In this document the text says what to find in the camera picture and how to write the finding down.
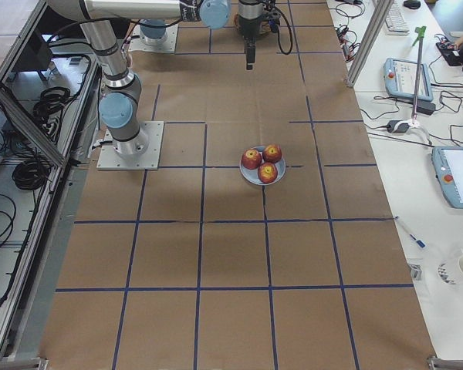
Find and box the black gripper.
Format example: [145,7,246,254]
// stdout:
[238,0,263,70]

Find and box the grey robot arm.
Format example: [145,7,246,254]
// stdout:
[48,0,231,159]

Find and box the red apple on plate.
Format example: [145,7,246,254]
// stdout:
[262,144,282,163]
[241,148,262,170]
[257,162,278,184]

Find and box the light blue plate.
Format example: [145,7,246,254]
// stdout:
[239,144,286,185]

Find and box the white keyboard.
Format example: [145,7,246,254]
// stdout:
[385,1,410,36]

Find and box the teach pendant tablet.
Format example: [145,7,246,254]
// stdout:
[431,146,463,209]
[383,58,434,102]

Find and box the blue white pen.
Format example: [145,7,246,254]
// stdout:
[394,216,426,248]

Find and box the white mug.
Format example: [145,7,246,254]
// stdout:
[438,248,463,285]

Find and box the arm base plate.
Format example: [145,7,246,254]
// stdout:
[128,25,178,54]
[96,121,164,170]

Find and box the aluminium frame post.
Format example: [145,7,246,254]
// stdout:
[345,0,392,88]

